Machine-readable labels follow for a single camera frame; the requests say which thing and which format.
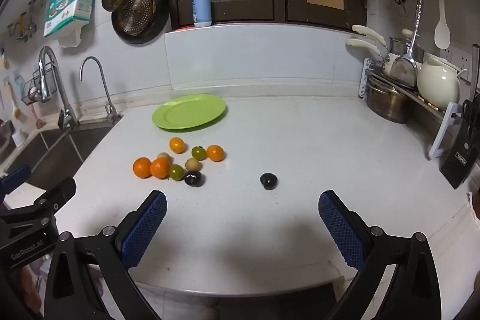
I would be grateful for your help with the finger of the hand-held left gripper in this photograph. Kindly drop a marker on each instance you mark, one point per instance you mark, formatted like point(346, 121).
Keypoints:
point(15, 178)
point(56, 194)

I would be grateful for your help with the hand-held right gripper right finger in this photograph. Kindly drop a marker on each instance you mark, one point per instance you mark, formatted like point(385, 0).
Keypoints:
point(343, 230)

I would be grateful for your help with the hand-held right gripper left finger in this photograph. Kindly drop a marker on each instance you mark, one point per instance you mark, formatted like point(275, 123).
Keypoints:
point(144, 230)

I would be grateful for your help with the green tangerine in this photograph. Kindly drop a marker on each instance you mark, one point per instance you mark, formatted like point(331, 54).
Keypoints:
point(176, 172)
point(198, 152)

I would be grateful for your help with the dark plum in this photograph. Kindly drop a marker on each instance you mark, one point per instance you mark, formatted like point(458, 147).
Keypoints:
point(194, 178)
point(269, 181)

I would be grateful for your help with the brown kiwi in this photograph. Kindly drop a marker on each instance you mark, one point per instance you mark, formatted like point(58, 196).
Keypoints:
point(193, 164)
point(165, 155)

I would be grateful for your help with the green plate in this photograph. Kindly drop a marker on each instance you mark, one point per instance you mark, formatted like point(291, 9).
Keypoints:
point(189, 112)

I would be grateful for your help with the steel sink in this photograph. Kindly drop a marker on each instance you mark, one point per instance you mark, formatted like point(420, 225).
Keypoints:
point(45, 151)

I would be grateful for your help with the large chrome faucet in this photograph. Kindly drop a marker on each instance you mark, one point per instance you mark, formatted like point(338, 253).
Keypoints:
point(50, 80)

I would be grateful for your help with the thin gooseneck faucet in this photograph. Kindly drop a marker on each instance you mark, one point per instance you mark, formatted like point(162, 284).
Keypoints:
point(101, 80)

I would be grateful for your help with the white cutting board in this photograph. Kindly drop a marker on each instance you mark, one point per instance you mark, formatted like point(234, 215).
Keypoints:
point(440, 140)

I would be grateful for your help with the steel stock pot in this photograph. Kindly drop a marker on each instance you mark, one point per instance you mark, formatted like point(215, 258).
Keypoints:
point(386, 102)

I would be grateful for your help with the black knife block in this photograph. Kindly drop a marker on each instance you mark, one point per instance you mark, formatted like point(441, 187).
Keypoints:
point(463, 151)

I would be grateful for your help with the metal counter shelf rack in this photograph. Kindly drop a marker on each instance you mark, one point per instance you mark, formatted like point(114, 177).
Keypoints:
point(420, 98)

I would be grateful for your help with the cream ceramic teapot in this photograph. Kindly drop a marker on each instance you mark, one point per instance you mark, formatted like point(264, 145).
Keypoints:
point(437, 84)

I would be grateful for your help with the steel skimmer ladle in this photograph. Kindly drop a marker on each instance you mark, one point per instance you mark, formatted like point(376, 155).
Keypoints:
point(407, 65)

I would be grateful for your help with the green white tissue pack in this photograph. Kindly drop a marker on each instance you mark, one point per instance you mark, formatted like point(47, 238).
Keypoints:
point(69, 3)

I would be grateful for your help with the black frying pan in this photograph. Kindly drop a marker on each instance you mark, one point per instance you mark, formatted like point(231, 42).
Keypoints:
point(140, 12)

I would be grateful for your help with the white rice paddle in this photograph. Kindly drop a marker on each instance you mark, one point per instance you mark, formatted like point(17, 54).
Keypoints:
point(442, 31)

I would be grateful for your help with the white blue pump bottle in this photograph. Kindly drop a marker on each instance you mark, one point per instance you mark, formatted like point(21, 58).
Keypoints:
point(201, 9)

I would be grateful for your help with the bicycle-shaped wall hook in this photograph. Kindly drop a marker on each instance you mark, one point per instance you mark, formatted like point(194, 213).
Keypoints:
point(24, 22)

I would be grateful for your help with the wall power socket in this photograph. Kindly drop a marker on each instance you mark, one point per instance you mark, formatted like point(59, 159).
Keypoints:
point(463, 59)

